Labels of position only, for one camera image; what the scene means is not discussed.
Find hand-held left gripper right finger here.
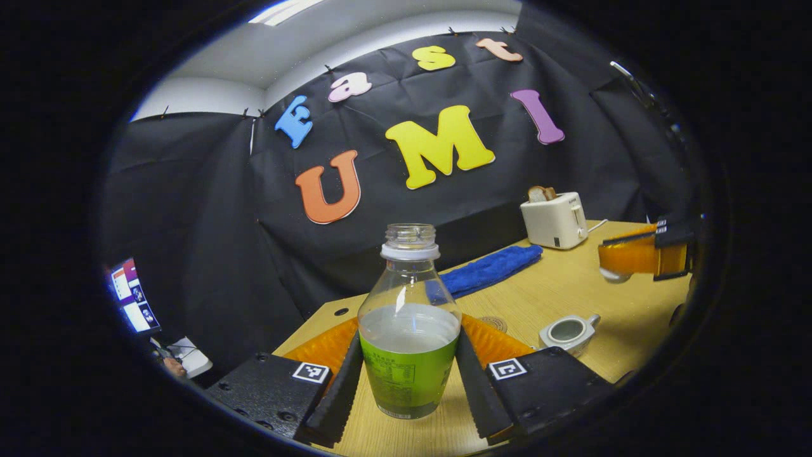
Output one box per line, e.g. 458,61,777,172
454,314,615,445

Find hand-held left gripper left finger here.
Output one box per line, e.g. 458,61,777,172
206,315,365,448

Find clear green-label water bottle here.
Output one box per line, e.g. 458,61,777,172
357,223,462,420

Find white floral teacup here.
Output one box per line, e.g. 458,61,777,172
538,314,601,357

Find white toaster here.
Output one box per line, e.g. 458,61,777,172
520,192,589,250

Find blue towel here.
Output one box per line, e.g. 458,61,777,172
426,244,544,305

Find white device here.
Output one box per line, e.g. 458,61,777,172
166,336,214,380

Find black backdrop cloth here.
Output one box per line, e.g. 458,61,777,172
101,6,698,388

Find metal backdrop stand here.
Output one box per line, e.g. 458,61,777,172
609,60,689,153

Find computer monitor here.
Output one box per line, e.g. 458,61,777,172
107,256,161,336

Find ceiling light panel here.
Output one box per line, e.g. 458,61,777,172
249,0,325,26

